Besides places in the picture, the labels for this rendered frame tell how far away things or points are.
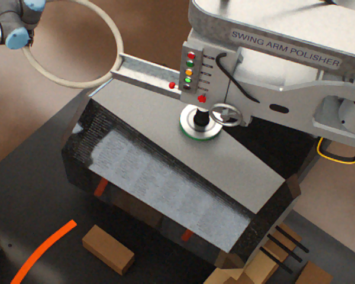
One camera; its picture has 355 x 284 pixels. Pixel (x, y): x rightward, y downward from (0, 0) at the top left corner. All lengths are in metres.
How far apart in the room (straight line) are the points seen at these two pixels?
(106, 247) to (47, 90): 1.32
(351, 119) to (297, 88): 0.27
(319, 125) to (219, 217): 0.65
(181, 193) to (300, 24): 1.05
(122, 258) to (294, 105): 1.44
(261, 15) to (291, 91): 0.35
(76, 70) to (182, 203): 1.73
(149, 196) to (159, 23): 1.96
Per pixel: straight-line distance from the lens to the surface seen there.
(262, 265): 3.07
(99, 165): 2.77
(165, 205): 2.63
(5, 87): 3.97
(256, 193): 2.53
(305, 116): 2.25
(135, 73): 2.53
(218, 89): 2.23
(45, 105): 3.83
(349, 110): 2.24
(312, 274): 3.26
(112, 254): 3.13
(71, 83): 2.40
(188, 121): 2.62
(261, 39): 1.96
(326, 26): 2.00
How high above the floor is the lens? 3.09
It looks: 59 degrees down
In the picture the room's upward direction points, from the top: 7 degrees clockwise
